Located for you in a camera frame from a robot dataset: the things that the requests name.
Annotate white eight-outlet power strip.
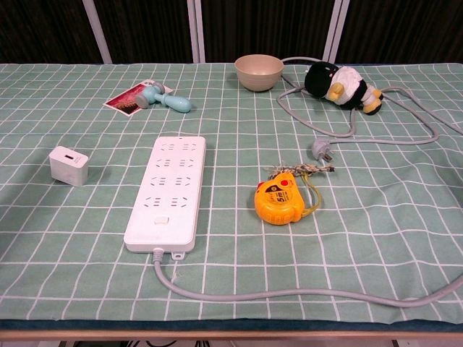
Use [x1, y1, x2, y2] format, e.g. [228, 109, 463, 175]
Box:
[123, 135, 207, 261]

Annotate white USB charger block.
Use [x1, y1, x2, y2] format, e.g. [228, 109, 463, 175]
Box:
[48, 145, 90, 187]

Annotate yellow tape measure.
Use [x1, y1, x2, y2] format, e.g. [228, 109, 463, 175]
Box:
[253, 172, 323, 226]

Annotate light blue massage roller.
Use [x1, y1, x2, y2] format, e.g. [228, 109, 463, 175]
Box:
[139, 81, 193, 113]

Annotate beige bowl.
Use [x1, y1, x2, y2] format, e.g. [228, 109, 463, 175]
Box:
[234, 53, 285, 93]

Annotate black white penguin plush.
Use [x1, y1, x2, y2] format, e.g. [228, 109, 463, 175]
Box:
[304, 61, 385, 116]

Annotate red photo card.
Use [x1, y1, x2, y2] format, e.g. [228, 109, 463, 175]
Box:
[103, 79, 173, 117]

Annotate green checked tablecloth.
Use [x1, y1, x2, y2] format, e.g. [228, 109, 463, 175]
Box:
[0, 61, 463, 332]

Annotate frayed twisted string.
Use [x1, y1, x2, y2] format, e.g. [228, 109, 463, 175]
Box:
[263, 163, 336, 179]

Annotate grey power cable with plug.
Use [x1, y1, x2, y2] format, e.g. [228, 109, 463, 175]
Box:
[151, 56, 463, 309]

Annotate white frame post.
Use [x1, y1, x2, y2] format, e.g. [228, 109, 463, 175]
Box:
[82, 0, 113, 64]
[323, 0, 351, 63]
[187, 0, 206, 64]

